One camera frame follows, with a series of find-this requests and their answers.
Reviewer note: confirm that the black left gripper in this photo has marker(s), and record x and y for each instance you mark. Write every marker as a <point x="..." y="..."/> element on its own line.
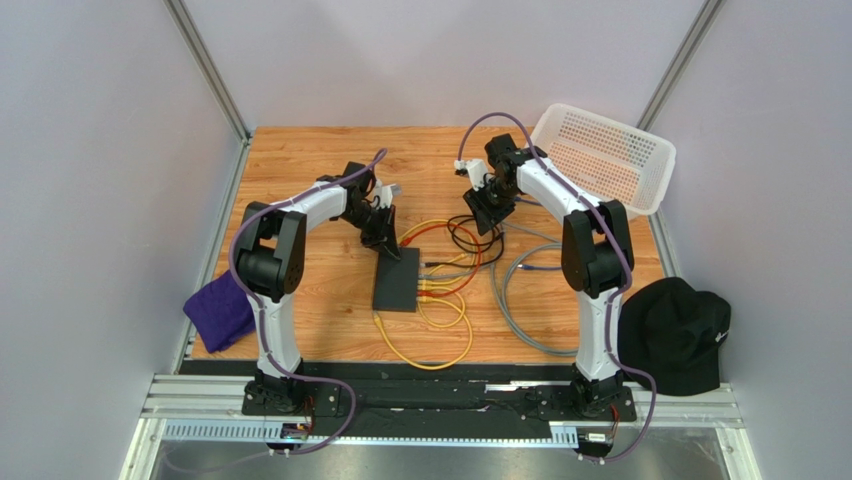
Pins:
<point x="386" y="232"/>

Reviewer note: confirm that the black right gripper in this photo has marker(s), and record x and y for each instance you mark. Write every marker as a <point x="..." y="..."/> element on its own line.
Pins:
<point x="485" y="207"/>

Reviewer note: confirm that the black network switch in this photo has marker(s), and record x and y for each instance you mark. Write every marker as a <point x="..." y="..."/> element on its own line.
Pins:
<point x="396" y="282"/>

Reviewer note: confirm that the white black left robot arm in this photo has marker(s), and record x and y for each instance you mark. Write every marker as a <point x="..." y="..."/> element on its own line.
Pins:
<point x="266" y="257"/>

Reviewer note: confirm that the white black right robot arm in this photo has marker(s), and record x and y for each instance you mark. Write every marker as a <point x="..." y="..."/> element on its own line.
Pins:
<point x="596" y="255"/>

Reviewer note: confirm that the white perforated plastic basket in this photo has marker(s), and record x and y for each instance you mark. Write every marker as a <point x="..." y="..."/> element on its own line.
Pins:
<point x="607" y="158"/>

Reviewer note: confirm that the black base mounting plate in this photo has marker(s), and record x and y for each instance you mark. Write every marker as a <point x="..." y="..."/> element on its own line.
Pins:
<point x="464" y="402"/>

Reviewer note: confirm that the purple cloth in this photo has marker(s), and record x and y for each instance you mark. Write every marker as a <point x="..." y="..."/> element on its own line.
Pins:
<point x="221" y="313"/>

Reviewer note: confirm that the black bucket hat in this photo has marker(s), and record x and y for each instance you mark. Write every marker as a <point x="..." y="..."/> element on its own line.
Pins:
<point x="674" y="333"/>

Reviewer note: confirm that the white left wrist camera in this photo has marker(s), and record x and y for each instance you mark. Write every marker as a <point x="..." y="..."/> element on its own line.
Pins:
<point x="384" y="195"/>

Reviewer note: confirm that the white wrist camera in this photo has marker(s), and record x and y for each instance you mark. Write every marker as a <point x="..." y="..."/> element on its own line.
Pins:
<point x="384" y="195"/>
<point x="476" y="171"/>

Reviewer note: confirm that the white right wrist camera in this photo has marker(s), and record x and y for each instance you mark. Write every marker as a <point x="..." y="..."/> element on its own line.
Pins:
<point x="476" y="171"/>

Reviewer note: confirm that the aluminium frame rail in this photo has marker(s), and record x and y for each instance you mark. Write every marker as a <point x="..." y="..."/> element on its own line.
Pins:
<point x="192" y="423"/>

